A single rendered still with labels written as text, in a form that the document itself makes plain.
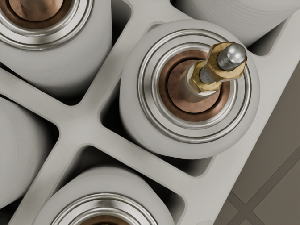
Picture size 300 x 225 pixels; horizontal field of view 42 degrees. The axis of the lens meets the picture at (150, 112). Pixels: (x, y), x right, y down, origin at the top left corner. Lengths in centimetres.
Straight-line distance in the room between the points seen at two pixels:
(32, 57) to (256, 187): 36
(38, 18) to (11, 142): 8
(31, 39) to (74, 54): 3
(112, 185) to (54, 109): 10
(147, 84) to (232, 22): 11
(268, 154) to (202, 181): 22
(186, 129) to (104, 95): 10
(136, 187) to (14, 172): 8
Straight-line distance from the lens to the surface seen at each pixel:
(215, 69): 18
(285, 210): 55
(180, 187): 33
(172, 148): 26
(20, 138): 28
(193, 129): 25
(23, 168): 29
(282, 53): 36
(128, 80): 26
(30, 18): 27
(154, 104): 25
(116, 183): 25
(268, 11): 30
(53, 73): 28
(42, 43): 26
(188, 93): 23
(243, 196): 53
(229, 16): 32
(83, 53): 27
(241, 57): 17
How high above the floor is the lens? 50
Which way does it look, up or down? 83 degrees down
